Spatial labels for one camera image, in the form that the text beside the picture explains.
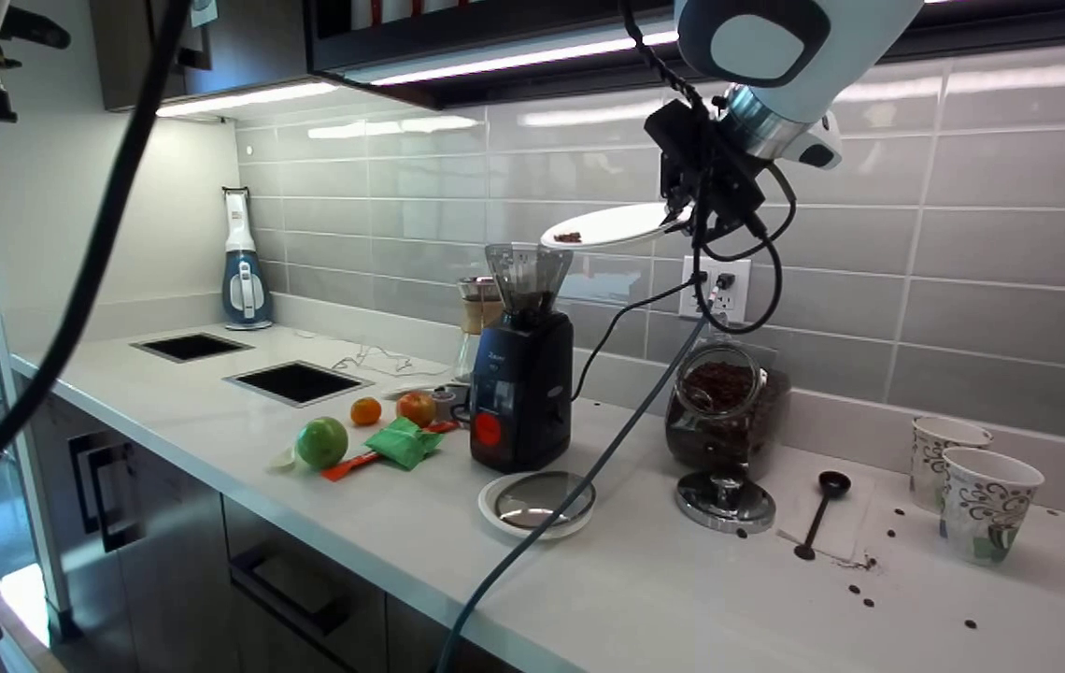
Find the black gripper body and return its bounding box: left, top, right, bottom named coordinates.
left=642, top=101, right=763, bottom=235

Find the white plate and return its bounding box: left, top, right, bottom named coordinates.
left=543, top=200, right=676, bottom=250

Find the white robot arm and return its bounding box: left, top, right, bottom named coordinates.
left=645, top=0, right=924, bottom=228

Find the glass coffee bean jar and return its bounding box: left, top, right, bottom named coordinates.
left=665, top=342, right=781, bottom=469

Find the black coffee grinder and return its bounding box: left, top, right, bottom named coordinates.
left=471, top=244, right=570, bottom=469

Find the black coffee scoop spoon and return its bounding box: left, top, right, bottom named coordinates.
left=793, top=469, right=853, bottom=559

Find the chrome jar lid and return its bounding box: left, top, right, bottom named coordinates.
left=671, top=469, right=778, bottom=537

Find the patterned paper cup back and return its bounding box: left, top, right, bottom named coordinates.
left=909, top=416, right=989, bottom=512

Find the patterned paper cup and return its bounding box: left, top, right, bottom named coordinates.
left=936, top=447, right=1044, bottom=563
left=909, top=416, right=989, bottom=512

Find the red apple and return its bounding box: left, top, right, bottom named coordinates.
left=397, top=388, right=436, bottom=427

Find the orange fruit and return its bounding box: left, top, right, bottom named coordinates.
left=348, top=397, right=380, bottom=427

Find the patterned paper cup front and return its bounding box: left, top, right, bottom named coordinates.
left=936, top=447, right=1044, bottom=563

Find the green apple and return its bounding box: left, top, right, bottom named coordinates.
left=294, top=420, right=348, bottom=469

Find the blue white handheld vacuum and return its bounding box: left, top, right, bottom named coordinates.
left=221, top=187, right=274, bottom=327

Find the white wall outlet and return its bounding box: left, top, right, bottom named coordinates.
left=680, top=255, right=752, bottom=322

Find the blue cable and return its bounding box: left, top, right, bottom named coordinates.
left=428, top=311, right=713, bottom=673

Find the black cabinet handle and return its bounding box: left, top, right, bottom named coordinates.
left=66, top=432, right=140, bottom=554

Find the black camera on stand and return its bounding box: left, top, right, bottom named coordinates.
left=0, top=7, right=69, bottom=124

